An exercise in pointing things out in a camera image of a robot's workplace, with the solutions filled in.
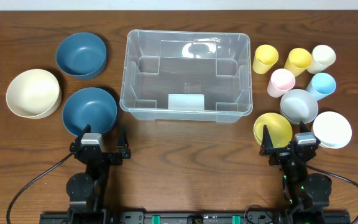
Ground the white small bowl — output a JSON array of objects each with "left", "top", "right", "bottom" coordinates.
[{"left": 312, "top": 111, "right": 352, "bottom": 149}]

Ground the yellow small bowl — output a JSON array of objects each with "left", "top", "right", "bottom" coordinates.
[{"left": 253, "top": 113, "right": 293, "bottom": 148}]

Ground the clear plastic storage bin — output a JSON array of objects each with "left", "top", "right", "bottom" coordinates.
[{"left": 120, "top": 30, "right": 253, "bottom": 123}]

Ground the blue bowl near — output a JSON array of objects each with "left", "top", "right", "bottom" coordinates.
[{"left": 62, "top": 87, "right": 117, "bottom": 136}]

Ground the pink cup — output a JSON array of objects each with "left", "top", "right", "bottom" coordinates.
[{"left": 267, "top": 68, "right": 296, "bottom": 98}]

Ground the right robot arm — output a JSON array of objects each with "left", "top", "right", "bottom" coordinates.
[{"left": 259, "top": 123, "right": 332, "bottom": 223}]

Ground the blue bowl far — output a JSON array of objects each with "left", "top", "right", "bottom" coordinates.
[{"left": 55, "top": 32, "right": 108, "bottom": 80}]

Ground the white cup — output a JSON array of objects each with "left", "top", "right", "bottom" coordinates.
[{"left": 307, "top": 45, "right": 336, "bottom": 74}]

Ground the light blue cup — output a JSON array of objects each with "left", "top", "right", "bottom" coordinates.
[{"left": 306, "top": 73, "right": 336, "bottom": 101}]

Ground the grey small bowl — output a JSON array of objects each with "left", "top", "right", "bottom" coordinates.
[{"left": 280, "top": 89, "right": 318, "bottom": 124}]

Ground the yellow cup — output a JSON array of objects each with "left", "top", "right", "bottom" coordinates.
[
  {"left": 284, "top": 48, "right": 313, "bottom": 77},
  {"left": 252, "top": 44, "right": 279, "bottom": 74}
]

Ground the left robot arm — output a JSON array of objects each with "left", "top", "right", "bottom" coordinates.
[{"left": 66, "top": 125, "right": 131, "bottom": 224}]

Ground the cream large bowl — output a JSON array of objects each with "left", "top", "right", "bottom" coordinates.
[{"left": 6, "top": 69, "right": 62, "bottom": 119}]

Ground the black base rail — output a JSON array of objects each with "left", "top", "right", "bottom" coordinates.
[{"left": 39, "top": 210, "right": 351, "bottom": 224}]

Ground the blue bowl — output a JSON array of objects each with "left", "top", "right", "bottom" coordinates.
[
  {"left": 62, "top": 87, "right": 117, "bottom": 136},
  {"left": 55, "top": 32, "right": 108, "bottom": 80}
]

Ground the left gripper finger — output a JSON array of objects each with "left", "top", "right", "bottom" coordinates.
[
  {"left": 70, "top": 124, "right": 91, "bottom": 149},
  {"left": 117, "top": 126, "right": 129, "bottom": 153}
]

